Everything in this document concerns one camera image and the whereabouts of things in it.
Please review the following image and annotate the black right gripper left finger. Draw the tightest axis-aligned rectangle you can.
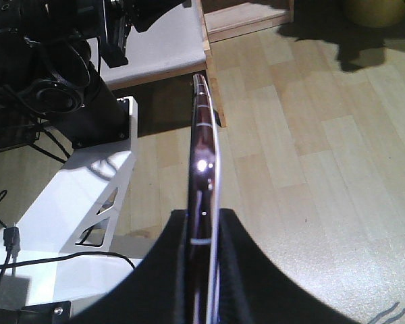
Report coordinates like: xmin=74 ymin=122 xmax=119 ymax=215
xmin=70 ymin=210 xmax=186 ymax=323

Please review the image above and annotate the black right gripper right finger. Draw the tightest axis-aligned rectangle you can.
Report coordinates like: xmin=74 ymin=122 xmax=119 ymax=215
xmin=218 ymin=209 xmax=353 ymax=323

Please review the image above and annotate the black foldable phone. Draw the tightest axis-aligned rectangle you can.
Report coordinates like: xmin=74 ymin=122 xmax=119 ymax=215
xmin=185 ymin=74 xmax=220 ymax=323

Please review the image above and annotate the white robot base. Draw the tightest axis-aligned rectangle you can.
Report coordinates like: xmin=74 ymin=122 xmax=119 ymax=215
xmin=0 ymin=97 xmax=138 ymax=313

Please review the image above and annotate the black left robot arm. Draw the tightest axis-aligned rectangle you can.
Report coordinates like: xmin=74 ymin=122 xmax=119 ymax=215
xmin=0 ymin=1 xmax=178 ymax=152

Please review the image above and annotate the black usb cable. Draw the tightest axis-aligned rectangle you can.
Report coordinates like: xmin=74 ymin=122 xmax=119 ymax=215
xmin=0 ymin=189 xmax=138 ymax=301

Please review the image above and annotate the wooden bed frame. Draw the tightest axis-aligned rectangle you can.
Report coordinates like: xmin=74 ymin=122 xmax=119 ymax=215
xmin=89 ymin=1 xmax=294 ymax=127

